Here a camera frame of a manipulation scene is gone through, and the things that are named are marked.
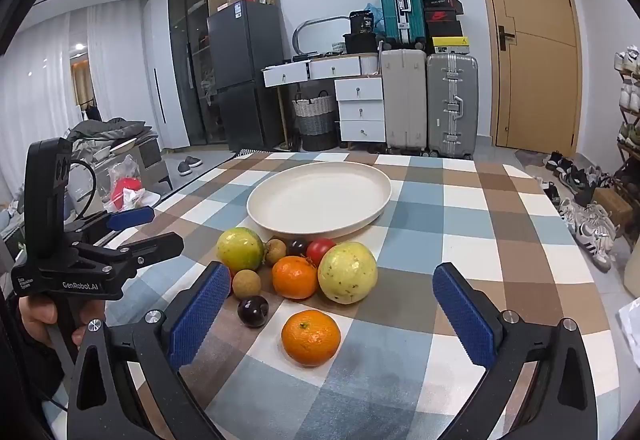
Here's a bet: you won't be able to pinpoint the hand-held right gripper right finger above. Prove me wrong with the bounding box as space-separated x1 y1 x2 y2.
432 262 601 440

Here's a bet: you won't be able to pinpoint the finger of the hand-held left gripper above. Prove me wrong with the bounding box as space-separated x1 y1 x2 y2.
65 206 155 238
80 232 185 269

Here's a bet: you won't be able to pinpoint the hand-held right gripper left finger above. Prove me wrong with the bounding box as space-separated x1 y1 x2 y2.
66 261 233 440

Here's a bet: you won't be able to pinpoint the brown longan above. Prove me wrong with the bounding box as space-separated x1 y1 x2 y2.
263 240 288 267
232 270 262 299

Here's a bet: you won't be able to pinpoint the green-yellow guava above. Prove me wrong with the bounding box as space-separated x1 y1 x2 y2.
216 228 265 273

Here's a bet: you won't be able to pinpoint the orange tangerine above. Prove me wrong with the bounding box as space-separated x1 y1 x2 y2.
271 256 319 299
281 310 342 367

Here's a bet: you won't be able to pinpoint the pale yellow guava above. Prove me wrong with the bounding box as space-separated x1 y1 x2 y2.
318 242 378 305

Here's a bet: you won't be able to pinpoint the red tomato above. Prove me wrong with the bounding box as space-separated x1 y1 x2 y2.
306 238 337 267

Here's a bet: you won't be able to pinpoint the cream round plate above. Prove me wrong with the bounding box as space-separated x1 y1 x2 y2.
246 162 392 241

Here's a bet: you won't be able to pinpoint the person's left hand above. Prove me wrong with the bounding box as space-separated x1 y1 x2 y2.
18 296 106 351

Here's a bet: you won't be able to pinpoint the red plastic bag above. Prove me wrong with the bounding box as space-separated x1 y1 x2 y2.
109 176 146 211

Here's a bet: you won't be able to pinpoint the heap of grey clothes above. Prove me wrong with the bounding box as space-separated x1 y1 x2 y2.
67 118 158 155

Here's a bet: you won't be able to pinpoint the white curtain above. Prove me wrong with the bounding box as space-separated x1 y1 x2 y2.
0 2 148 201

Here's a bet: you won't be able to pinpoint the checked tablecloth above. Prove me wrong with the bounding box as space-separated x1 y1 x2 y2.
85 151 640 440

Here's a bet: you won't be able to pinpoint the white wardrobe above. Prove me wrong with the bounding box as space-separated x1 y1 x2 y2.
142 0 191 151

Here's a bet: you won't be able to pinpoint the pile of shoes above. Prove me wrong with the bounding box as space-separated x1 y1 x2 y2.
532 151 621 273

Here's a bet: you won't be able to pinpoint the white paper bag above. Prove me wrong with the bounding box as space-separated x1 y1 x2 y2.
617 297 640 346

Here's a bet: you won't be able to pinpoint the glass-door cabinet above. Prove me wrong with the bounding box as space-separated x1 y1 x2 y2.
167 0 241 148

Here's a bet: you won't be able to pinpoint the grey door rug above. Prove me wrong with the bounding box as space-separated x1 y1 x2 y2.
514 149 556 167

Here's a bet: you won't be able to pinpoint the black refrigerator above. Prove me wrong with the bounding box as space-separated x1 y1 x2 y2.
206 0 286 153

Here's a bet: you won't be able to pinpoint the brown wooden box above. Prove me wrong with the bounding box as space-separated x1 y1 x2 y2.
592 187 635 231

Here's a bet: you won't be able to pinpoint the woven laundry basket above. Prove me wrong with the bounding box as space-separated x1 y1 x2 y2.
292 90 337 151

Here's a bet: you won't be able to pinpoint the silver suitcase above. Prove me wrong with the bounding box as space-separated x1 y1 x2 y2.
426 52 479 161

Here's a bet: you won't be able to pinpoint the beige suitcase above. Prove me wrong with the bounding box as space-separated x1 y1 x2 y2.
378 48 428 155

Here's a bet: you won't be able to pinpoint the white drawer cabinet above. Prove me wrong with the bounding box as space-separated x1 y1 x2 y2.
334 77 387 143

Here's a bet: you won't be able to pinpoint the white desk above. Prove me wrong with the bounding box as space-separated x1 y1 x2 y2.
262 52 383 88

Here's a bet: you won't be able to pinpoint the oval metal-framed mirror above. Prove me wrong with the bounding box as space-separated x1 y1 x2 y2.
292 16 352 58

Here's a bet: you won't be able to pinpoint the yellow and black shoe box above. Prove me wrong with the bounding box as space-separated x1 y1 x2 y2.
430 36 471 54

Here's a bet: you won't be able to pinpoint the rows of sneakers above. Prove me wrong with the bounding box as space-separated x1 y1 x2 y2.
614 44 640 145

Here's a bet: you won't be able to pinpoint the wooden door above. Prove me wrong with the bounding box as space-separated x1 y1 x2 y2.
465 0 583 155

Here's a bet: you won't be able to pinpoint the black storage box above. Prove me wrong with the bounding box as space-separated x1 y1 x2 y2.
342 32 381 54

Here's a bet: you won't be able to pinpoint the black printed bag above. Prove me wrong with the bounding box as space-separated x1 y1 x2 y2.
349 10 378 34

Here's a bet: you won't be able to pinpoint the blue plastic bag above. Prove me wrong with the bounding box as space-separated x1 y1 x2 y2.
364 2 385 35

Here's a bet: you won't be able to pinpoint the teal suitcase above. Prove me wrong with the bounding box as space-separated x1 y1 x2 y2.
376 0 426 45

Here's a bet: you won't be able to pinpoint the black cable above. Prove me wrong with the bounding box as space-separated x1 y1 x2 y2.
67 161 98 221

